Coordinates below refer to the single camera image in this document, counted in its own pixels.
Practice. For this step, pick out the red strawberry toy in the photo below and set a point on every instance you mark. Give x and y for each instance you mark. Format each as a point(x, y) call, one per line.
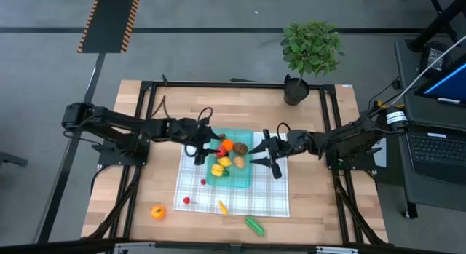
point(222, 153)

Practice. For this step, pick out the orange pumpkin toy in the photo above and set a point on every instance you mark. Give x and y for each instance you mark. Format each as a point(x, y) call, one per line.
point(228, 145)

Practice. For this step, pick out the black stand leg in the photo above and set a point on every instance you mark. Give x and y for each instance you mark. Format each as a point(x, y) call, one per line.
point(437, 24)

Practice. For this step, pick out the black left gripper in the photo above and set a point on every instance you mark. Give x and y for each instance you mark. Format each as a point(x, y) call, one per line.
point(189, 132)

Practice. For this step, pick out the teal translucent plastic container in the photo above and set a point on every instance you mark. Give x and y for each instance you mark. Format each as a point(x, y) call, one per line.
point(238, 179)

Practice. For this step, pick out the black aluminium table frame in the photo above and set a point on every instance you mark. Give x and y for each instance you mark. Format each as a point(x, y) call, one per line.
point(236, 85)

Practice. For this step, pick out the tan potato toy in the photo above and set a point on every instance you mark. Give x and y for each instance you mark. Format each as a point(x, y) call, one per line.
point(239, 162)

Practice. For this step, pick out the brown kiwi toy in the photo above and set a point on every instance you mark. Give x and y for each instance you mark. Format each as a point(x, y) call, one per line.
point(240, 148)

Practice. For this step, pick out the black power supply box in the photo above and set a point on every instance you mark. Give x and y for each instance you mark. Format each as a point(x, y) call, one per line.
point(433, 57)

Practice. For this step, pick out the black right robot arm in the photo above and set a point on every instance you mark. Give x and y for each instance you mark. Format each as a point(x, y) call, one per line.
point(349, 135)

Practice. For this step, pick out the green cucumber toy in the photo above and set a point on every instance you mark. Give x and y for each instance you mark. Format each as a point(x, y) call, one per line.
point(255, 226)

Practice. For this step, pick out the yellow banana toy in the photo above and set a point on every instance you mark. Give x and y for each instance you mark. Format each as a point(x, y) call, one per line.
point(223, 208)

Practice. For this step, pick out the yellow power plug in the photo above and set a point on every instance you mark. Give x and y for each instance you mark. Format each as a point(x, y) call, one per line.
point(381, 105)

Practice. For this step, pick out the yellow lemon toy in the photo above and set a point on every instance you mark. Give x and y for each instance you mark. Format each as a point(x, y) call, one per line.
point(224, 162)

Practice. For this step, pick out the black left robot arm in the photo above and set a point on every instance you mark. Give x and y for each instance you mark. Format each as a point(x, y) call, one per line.
point(120, 123)

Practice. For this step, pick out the dark grey cart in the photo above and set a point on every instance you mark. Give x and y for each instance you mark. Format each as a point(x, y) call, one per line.
point(418, 195)

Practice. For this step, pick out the potted green plant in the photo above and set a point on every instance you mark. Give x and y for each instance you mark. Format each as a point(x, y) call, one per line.
point(311, 46)

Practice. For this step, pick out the black floor strip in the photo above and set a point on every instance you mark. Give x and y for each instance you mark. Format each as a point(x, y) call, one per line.
point(57, 195)

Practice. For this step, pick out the silver bracket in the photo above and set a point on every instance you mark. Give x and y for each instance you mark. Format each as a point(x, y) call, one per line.
point(336, 250)
point(134, 246)

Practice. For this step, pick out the black crossbar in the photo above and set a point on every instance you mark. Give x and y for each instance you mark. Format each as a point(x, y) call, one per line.
point(54, 246)

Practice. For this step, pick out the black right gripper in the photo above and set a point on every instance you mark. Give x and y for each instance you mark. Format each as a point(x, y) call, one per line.
point(295, 145)

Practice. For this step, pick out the black mat with orange stripes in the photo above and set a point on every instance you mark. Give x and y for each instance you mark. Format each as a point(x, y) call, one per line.
point(109, 21)

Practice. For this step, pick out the grey metal foot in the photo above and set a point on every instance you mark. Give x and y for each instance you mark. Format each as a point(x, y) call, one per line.
point(11, 158)

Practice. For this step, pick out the orange tangerine toy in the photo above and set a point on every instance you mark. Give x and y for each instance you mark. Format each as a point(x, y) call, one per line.
point(158, 212)

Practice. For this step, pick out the monitor with blue screen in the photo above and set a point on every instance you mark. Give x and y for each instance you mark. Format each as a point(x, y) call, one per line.
point(449, 84)

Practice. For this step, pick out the black laptop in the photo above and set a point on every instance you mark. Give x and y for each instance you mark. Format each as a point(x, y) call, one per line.
point(437, 148)

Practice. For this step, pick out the red cherry toy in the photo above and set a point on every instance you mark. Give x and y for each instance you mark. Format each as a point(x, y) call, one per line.
point(186, 200)

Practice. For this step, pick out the white checked cloth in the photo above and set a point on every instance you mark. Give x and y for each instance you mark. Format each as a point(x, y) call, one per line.
point(255, 203)

